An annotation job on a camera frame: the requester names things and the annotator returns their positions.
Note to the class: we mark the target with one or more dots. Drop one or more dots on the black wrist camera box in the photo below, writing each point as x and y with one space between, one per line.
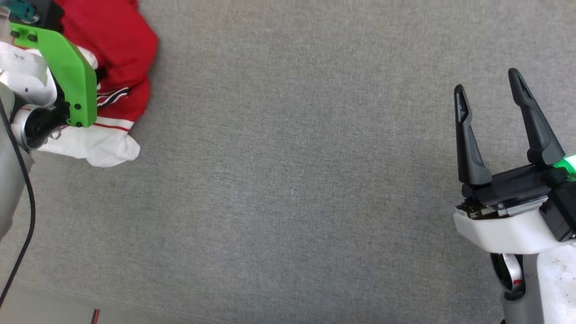
47 13
564 207

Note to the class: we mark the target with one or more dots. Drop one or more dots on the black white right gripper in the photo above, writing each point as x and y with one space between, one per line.
504 229

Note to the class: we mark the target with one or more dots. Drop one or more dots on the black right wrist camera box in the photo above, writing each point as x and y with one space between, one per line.
564 207

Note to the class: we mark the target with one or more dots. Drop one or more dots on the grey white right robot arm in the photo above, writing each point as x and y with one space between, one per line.
553 288

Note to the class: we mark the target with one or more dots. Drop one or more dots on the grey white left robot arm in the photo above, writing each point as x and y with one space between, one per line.
24 87

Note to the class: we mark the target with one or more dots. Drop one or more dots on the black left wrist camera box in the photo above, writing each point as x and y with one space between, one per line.
47 13

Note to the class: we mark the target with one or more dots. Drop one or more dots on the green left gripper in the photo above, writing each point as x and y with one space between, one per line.
72 76

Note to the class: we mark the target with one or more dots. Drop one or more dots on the white paper label tag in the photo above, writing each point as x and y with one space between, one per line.
18 56

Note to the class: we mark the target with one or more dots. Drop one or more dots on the red white Bulls jersey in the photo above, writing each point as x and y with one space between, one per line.
121 45

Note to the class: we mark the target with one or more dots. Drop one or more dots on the small red black object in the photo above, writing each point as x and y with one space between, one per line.
96 316

